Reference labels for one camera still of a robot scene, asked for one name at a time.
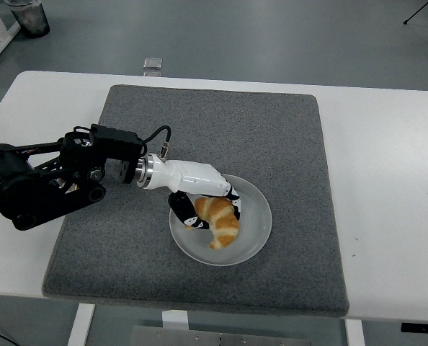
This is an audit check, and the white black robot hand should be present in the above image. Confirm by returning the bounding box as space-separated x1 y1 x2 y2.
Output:
138 154 242 231

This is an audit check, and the golden croissant bread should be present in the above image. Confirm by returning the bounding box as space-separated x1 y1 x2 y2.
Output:
184 196 240 250

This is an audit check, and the light grey round plate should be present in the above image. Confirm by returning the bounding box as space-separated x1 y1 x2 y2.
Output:
169 174 273 267

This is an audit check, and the grey metal plate with screws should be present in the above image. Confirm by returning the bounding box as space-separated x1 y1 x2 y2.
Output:
129 325 312 346

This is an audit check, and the grey felt mat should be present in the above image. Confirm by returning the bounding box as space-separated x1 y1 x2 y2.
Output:
41 84 350 318

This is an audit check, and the white table leg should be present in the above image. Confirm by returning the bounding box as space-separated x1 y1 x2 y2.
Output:
344 319 365 346
66 303 97 346

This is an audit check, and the black waste bin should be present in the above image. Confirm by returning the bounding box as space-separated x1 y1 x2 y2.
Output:
4 0 51 38

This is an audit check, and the black table control panel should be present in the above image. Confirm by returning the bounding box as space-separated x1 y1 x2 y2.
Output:
401 322 428 334

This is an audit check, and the black tripod leg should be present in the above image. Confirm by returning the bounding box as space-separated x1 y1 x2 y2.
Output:
403 0 428 25

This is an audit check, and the white table bracket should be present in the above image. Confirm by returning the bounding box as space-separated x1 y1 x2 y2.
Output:
161 310 190 329

